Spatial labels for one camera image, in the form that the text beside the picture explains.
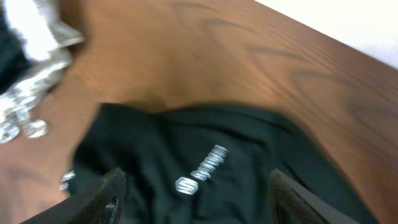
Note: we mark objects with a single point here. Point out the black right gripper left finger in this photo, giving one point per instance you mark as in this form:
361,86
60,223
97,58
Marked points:
101,203

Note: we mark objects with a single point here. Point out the black polo shirt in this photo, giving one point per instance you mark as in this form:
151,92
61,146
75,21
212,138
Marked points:
206,164

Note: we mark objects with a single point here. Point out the folded black garment on bag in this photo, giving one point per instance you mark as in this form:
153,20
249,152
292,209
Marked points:
13,63

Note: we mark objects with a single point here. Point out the white fern print drawstring bag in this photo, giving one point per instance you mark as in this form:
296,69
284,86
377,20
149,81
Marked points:
44,39

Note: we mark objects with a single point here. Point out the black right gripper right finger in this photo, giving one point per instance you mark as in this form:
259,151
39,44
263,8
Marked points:
293,203

